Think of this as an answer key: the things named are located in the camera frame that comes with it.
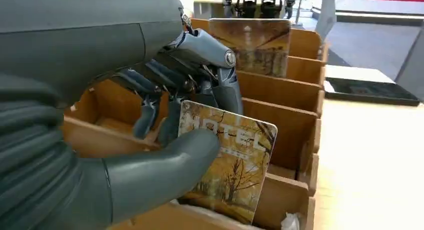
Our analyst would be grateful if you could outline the autumn print hotel card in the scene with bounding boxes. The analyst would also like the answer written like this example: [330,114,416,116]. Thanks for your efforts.
[177,100,278,225]
[207,18,293,79]

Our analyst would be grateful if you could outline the black smartphone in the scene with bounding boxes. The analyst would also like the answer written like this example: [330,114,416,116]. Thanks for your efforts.
[323,77,422,107]

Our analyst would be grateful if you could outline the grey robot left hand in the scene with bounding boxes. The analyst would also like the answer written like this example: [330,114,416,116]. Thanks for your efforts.
[0,0,244,224]

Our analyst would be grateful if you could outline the wooden card box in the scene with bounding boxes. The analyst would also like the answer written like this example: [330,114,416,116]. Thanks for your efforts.
[62,18,330,230]

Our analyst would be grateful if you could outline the pale paper slip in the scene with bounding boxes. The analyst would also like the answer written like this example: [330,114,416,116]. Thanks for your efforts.
[280,212,301,230]

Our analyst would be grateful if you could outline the black background robot legs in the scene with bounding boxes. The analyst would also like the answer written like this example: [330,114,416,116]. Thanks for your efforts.
[235,0,285,20]

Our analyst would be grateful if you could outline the white floor stand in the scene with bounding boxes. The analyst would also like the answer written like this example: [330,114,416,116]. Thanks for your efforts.
[313,0,338,41]

